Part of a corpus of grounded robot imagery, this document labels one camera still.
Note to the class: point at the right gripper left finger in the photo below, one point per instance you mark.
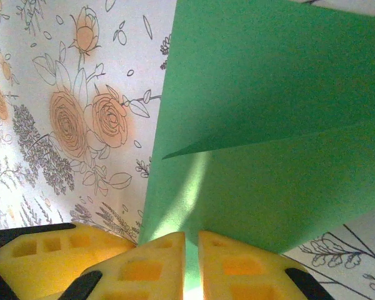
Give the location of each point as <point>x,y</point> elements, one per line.
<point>143,272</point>

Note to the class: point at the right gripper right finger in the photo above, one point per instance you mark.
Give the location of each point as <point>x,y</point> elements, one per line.
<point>243,275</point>

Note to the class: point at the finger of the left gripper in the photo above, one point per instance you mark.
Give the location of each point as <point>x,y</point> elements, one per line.
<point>34,259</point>

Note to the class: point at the green paper sheet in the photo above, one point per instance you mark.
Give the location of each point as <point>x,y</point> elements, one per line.
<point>253,93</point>

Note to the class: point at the floral patterned table cover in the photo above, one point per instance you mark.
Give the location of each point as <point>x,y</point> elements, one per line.
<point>50,93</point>

